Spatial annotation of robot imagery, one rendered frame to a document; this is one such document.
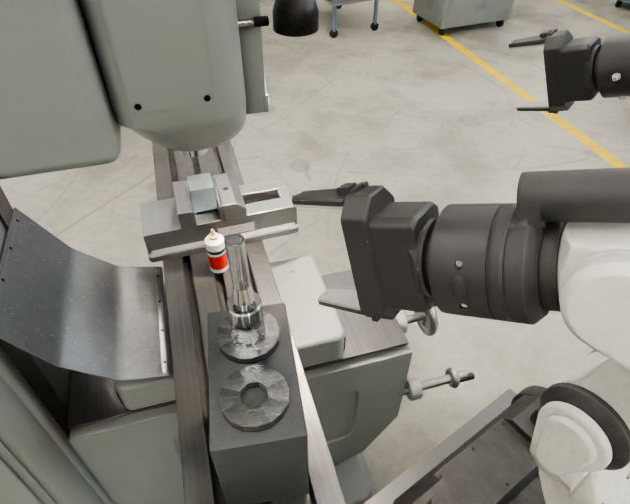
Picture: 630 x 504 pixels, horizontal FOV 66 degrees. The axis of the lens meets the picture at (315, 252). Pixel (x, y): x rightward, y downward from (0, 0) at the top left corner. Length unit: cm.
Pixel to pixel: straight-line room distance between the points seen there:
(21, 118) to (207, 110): 23
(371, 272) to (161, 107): 42
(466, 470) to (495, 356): 102
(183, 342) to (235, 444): 38
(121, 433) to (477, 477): 80
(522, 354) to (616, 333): 194
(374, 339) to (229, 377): 60
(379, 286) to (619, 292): 18
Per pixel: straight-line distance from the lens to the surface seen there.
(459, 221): 37
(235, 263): 59
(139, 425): 118
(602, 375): 82
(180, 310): 103
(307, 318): 112
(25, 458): 116
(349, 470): 165
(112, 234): 283
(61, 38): 67
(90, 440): 122
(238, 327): 67
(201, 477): 84
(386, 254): 40
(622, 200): 34
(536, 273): 35
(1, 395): 101
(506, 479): 129
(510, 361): 223
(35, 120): 72
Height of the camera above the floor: 172
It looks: 43 degrees down
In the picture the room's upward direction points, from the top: straight up
